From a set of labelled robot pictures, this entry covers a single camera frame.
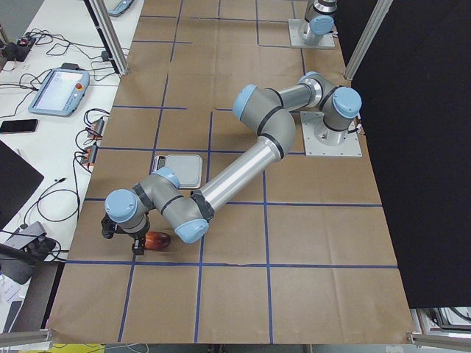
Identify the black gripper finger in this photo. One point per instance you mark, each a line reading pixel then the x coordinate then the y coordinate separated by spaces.
pixel 138 246

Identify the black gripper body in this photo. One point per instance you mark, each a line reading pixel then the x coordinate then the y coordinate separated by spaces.
pixel 135 237

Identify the red yellow mango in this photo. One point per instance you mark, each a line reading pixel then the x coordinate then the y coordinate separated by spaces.
pixel 157 241

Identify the silver digital kitchen scale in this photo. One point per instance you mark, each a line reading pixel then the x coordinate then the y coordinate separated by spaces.
pixel 186 167

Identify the grey usb hub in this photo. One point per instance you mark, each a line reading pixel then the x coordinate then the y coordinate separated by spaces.
pixel 23 237

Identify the black laptop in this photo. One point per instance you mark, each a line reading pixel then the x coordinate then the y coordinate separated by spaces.
pixel 19 180

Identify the black smartphone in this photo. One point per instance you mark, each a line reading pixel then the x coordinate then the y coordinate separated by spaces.
pixel 19 126

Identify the brown paper table cover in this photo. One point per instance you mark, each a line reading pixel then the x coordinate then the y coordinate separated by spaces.
pixel 288 248

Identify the blue teach pendant tablet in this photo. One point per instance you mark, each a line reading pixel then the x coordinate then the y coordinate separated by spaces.
pixel 60 93

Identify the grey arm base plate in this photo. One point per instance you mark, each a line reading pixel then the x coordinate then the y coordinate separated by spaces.
pixel 302 37
pixel 320 141

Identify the aluminium frame post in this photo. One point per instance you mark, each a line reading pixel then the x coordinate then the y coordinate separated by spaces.
pixel 102 22

